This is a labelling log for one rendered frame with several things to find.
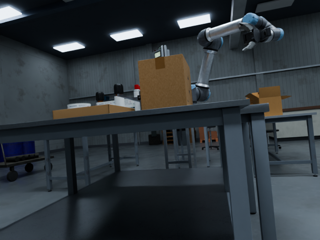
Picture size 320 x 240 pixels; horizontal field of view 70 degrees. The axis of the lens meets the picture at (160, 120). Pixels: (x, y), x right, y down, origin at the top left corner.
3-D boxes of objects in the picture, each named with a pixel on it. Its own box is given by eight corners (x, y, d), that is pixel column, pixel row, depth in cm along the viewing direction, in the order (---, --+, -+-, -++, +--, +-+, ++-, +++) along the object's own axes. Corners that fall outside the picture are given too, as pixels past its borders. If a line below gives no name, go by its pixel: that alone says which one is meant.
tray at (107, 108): (90, 120, 125) (90, 113, 125) (135, 115, 119) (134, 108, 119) (53, 120, 96) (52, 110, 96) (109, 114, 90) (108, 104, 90)
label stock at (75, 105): (92, 119, 198) (91, 102, 199) (68, 120, 191) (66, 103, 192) (91, 120, 217) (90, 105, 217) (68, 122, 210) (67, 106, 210)
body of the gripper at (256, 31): (243, 46, 134) (256, 45, 140) (255, 42, 127) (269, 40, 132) (241, 33, 134) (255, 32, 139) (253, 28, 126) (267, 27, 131)
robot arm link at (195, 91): (178, 103, 178) (176, 85, 178) (190, 103, 186) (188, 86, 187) (189, 100, 169) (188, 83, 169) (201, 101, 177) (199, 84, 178)
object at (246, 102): (112, 127, 314) (112, 125, 314) (224, 117, 279) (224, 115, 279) (-79, 137, 109) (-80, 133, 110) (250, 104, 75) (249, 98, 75)
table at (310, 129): (239, 154, 502) (236, 119, 504) (279, 152, 480) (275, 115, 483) (251, 178, 290) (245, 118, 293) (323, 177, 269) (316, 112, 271)
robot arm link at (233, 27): (190, 29, 167) (254, 6, 129) (200, 33, 174) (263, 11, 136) (190, 45, 167) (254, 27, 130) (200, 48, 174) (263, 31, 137)
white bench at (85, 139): (109, 166, 494) (106, 129, 497) (141, 165, 474) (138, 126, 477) (42, 192, 311) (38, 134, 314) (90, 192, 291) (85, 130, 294)
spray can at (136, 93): (136, 113, 169) (134, 85, 170) (143, 112, 168) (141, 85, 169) (134, 112, 164) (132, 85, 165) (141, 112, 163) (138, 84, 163)
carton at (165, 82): (156, 113, 148) (153, 72, 149) (193, 110, 142) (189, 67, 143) (141, 111, 119) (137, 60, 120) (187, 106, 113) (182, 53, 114)
